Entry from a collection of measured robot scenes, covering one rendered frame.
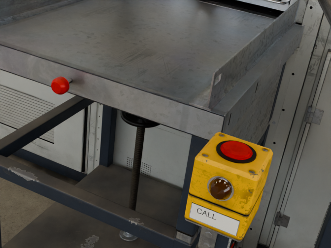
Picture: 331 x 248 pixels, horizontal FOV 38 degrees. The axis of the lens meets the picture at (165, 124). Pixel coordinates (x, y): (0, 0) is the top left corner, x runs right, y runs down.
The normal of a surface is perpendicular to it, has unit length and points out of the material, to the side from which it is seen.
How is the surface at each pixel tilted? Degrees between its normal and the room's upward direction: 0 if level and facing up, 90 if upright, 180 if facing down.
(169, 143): 90
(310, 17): 90
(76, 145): 90
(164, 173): 90
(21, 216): 0
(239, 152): 0
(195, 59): 0
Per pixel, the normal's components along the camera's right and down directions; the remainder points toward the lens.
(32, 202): 0.12, -0.87
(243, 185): -0.43, 0.39
